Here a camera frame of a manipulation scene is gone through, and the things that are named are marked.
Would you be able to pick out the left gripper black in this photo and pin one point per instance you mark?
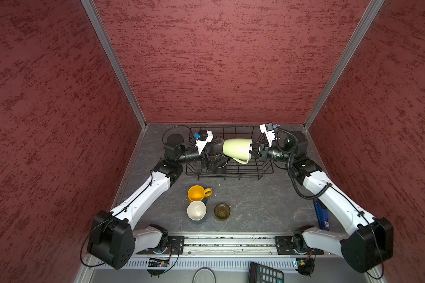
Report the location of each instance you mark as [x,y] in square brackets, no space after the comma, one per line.
[222,160]

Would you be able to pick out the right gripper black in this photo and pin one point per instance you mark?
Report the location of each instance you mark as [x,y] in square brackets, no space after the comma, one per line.
[264,155]

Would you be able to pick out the cream mug green handle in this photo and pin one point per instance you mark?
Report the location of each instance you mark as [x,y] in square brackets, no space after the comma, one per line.
[238,149]

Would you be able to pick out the olive green glass cup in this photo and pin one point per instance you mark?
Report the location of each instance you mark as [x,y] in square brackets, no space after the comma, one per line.
[222,211]

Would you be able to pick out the white cup dark green base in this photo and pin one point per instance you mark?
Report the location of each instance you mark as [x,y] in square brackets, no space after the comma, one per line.
[196,210]

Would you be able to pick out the black mug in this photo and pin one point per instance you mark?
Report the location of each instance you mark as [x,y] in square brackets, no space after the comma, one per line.
[221,168]

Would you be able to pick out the white ceramic mug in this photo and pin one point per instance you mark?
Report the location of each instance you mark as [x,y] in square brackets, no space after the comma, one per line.
[217,142]

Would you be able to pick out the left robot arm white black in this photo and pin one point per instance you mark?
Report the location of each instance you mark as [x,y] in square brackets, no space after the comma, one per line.
[114,238]

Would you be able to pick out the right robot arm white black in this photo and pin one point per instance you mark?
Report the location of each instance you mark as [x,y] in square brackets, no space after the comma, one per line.
[367,241]

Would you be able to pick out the yellow mug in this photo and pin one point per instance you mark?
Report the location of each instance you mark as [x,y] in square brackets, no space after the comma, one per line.
[198,193]

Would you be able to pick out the blue stapler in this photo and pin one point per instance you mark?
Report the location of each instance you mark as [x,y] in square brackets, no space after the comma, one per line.
[322,215]

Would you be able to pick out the round grey disc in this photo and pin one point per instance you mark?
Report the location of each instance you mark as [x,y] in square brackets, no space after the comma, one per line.
[204,275]

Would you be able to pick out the black calculator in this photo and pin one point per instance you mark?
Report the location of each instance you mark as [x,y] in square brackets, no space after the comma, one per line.
[264,274]

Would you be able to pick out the black wire dish rack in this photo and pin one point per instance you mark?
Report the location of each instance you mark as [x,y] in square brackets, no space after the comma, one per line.
[254,168]

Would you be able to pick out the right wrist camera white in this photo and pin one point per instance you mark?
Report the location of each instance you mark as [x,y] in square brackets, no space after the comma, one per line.
[269,130]

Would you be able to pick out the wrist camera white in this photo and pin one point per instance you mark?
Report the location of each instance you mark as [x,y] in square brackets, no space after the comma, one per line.
[269,130]
[202,138]

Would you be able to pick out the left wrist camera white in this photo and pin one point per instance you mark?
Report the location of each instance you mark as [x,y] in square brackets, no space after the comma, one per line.
[202,138]

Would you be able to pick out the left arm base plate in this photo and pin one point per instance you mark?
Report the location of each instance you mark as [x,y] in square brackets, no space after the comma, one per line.
[170,243]

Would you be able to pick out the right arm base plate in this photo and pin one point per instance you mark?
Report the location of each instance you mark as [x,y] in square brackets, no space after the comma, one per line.
[286,246]

